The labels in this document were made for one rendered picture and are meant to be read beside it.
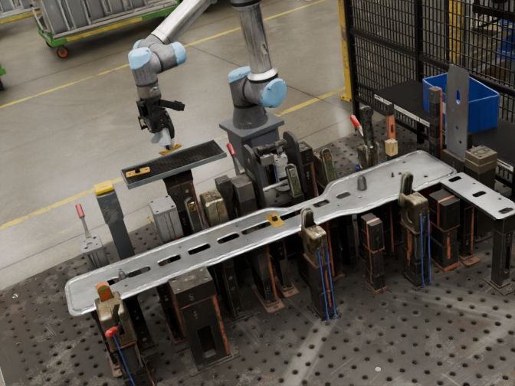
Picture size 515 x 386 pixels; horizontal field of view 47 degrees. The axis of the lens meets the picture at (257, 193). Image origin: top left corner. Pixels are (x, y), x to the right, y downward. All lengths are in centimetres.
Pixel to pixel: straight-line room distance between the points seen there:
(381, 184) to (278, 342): 65
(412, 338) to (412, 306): 14
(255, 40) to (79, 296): 107
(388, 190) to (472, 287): 43
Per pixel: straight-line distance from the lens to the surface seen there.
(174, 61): 200
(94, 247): 198
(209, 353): 193
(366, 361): 188
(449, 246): 214
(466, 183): 210
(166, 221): 198
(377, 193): 206
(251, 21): 217
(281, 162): 212
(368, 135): 221
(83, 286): 194
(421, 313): 203
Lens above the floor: 210
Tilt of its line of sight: 31 degrees down
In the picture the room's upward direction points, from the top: 11 degrees counter-clockwise
